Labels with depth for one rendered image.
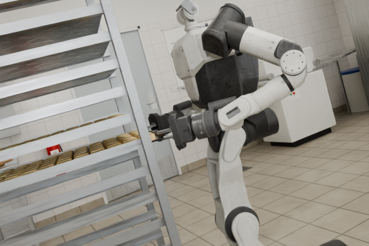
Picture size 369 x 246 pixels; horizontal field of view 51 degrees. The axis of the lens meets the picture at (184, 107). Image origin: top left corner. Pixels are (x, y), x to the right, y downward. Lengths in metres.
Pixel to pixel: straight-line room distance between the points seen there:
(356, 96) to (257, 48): 5.36
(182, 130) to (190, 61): 0.28
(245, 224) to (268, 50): 0.67
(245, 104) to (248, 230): 0.55
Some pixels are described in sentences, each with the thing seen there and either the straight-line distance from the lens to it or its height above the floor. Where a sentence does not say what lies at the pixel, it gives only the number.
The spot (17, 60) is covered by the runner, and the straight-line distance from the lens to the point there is 1.27.
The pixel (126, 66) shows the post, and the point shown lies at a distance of 1.23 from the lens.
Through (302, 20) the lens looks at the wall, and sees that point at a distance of 6.71.
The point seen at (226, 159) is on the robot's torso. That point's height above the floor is 0.88.
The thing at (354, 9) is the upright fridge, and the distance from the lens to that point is 5.79.
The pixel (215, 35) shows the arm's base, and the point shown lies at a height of 1.32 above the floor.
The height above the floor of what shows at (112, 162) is 0.96.
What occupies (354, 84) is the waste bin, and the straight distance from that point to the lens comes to 6.54.
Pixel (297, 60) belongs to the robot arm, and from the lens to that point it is 1.22.
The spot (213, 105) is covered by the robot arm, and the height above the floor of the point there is 1.10.
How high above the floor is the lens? 1.21
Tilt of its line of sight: 4 degrees down
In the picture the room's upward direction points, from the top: 16 degrees counter-clockwise
